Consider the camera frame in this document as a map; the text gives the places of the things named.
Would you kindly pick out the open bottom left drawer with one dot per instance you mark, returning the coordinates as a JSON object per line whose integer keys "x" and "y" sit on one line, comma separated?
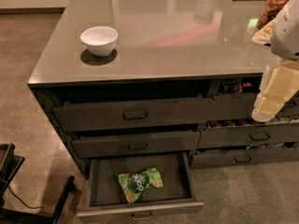
{"x": 106, "y": 200}

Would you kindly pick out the dark kitchen island cabinet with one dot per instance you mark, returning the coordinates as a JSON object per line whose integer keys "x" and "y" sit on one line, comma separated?
{"x": 165, "y": 49}

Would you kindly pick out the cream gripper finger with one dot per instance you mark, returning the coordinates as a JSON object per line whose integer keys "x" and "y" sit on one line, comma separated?
{"x": 265, "y": 109}
{"x": 284, "y": 82}

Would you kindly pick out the snack bags in top drawer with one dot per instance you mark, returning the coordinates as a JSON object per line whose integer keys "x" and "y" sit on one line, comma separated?
{"x": 239, "y": 84}

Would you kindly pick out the bottom right dark drawer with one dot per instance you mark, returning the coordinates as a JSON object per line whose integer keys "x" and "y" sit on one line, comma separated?
{"x": 210, "y": 159}

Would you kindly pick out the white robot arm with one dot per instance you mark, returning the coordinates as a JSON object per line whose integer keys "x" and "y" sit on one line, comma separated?
{"x": 284, "y": 38}

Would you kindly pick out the middle right dark drawer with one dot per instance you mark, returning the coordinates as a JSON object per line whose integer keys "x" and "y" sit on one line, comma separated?
{"x": 249, "y": 135}

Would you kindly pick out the top right dark drawer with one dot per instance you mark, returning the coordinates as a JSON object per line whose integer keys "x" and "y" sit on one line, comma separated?
{"x": 240, "y": 106}

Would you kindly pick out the dark drawer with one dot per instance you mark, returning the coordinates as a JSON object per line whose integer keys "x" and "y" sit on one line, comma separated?
{"x": 210, "y": 159}
{"x": 249, "y": 135}
{"x": 240, "y": 106}
{"x": 132, "y": 114}
{"x": 131, "y": 144}

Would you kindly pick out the middle left dark drawer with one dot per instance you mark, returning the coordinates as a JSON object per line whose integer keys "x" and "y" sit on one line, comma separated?
{"x": 131, "y": 144}

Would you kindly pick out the white ceramic bowl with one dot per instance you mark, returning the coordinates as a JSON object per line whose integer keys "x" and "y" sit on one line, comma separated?
{"x": 99, "y": 40}

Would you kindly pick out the glass jar of nuts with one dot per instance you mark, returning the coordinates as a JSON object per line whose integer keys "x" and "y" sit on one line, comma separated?
{"x": 270, "y": 10}

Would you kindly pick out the green rice chip bag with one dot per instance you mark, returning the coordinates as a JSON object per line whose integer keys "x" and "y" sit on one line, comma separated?
{"x": 133, "y": 185}

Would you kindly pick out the top left dark drawer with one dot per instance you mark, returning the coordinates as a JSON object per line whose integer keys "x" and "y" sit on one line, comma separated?
{"x": 132, "y": 114}

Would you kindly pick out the snacks in middle drawer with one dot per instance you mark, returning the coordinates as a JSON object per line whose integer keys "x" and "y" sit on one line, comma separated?
{"x": 216, "y": 124}

